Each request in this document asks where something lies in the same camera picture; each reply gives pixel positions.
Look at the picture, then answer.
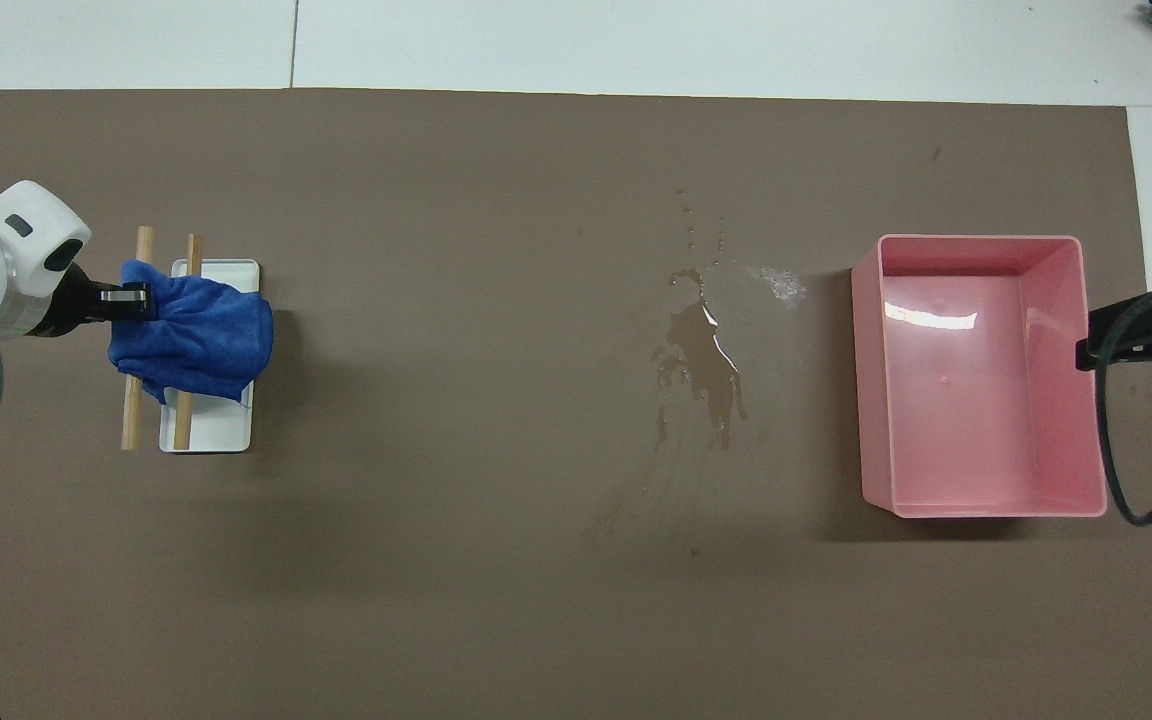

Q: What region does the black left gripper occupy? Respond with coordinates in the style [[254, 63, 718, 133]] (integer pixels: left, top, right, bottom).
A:
[[24, 262, 159, 340]]

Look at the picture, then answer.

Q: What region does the blue microfibre towel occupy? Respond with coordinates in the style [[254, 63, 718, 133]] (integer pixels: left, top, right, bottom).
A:
[[107, 259, 275, 406]]

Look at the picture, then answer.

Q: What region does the pink plastic bin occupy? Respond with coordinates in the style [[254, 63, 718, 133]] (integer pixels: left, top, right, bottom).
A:
[[851, 234, 1109, 519]]

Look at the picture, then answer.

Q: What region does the brown table mat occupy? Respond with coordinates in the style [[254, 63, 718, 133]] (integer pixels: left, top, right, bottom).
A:
[[0, 88, 1152, 720]]

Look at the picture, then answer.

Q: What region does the spilled water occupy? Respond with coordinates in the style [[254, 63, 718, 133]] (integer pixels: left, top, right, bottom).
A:
[[591, 186, 809, 557]]

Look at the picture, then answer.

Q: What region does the white towel rack base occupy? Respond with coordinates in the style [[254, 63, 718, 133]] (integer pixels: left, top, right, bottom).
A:
[[158, 258, 262, 454]]

